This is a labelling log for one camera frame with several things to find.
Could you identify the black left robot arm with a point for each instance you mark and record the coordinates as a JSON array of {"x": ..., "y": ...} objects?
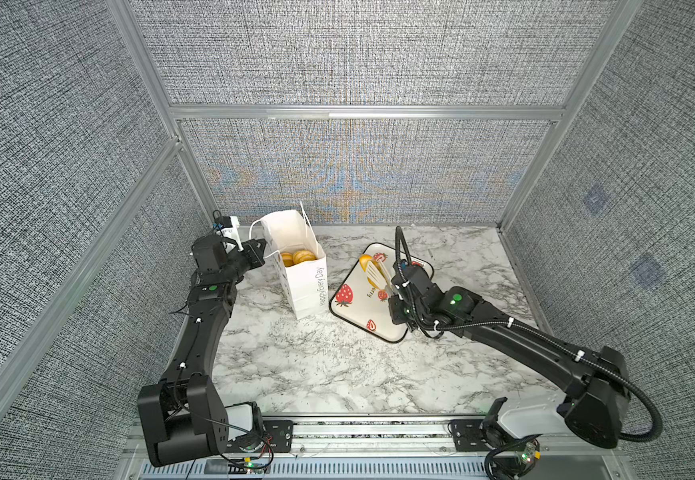
[{"x": 182, "y": 415}]

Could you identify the right gripper white spatula finger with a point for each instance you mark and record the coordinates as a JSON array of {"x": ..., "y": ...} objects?
[
  {"x": 377, "y": 278},
  {"x": 383, "y": 270}
]

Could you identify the strawberry print rectangular tray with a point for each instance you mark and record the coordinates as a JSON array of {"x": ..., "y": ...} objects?
[{"x": 366, "y": 307}]

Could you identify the white paper gift bag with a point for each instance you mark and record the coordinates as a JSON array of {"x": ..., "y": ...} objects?
[{"x": 305, "y": 283}]

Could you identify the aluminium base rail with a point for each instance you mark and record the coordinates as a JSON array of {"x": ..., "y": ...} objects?
[{"x": 351, "y": 446}]

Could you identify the small fake croissant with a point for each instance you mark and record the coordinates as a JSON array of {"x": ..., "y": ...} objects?
[{"x": 287, "y": 259}]

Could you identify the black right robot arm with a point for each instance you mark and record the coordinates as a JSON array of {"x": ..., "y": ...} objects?
[{"x": 594, "y": 385}]

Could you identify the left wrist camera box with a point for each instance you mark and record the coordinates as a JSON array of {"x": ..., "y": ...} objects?
[{"x": 228, "y": 228}]

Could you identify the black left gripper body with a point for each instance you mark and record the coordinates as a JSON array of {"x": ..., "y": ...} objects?
[{"x": 248, "y": 258}]

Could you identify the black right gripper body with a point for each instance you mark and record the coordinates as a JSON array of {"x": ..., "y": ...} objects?
[{"x": 399, "y": 312}]

